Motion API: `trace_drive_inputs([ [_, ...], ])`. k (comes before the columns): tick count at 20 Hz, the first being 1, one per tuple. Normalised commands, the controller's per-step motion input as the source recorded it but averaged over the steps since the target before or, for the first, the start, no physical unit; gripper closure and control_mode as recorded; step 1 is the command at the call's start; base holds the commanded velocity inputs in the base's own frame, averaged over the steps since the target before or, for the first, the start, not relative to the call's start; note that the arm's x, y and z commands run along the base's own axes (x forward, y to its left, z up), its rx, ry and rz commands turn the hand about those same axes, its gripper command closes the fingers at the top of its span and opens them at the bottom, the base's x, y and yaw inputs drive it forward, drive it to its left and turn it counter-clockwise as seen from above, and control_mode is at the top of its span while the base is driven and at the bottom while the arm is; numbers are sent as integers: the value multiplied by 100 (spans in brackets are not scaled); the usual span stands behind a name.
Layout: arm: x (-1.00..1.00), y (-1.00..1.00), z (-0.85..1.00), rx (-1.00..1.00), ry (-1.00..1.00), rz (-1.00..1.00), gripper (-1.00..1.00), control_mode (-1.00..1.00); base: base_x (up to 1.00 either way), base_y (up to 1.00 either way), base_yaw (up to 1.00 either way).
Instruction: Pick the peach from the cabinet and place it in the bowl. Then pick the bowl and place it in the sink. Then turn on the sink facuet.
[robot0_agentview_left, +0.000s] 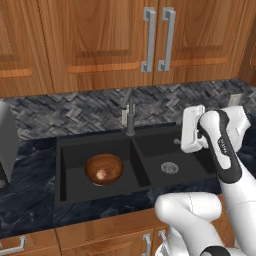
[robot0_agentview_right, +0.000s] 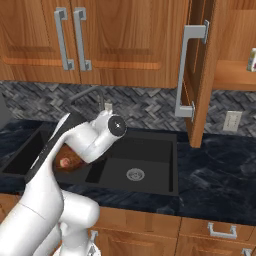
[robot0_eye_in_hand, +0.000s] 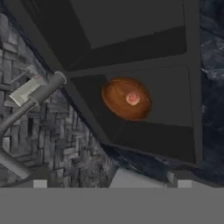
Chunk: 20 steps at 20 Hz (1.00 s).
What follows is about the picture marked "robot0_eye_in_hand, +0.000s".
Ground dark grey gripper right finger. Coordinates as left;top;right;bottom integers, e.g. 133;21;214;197
167;169;217;189

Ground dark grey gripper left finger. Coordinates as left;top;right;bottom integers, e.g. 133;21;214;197
4;167;60;189

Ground pink peach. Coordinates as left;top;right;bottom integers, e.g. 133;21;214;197
125;92;141;107

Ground brown wooden bowl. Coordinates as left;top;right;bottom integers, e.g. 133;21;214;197
101;76;152;122

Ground pale grey faucet handle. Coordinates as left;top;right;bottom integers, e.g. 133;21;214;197
8;74;48;108

